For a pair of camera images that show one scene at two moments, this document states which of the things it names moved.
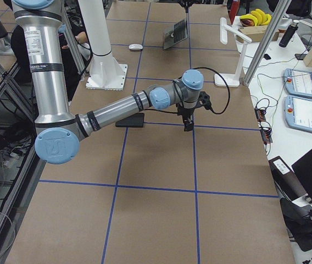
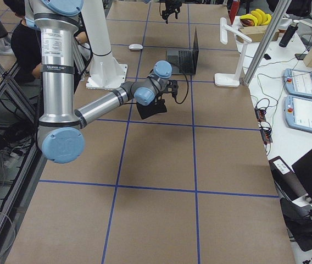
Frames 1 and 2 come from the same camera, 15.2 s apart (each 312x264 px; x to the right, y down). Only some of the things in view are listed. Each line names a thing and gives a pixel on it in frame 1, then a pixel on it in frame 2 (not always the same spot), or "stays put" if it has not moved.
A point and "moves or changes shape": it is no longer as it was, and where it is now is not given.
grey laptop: (176, 34) -> (184, 61)
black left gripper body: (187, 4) -> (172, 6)
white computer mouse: (135, 47) stays put
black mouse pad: (133, 120) moves or changes shape
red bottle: (234, 7) stays put
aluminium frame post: (280, 9) stays put
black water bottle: (288, 35) stays put
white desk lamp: (228, 79) stays put
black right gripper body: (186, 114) -> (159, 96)
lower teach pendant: (303, 114) stays put
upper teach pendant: (301, 83) stays put
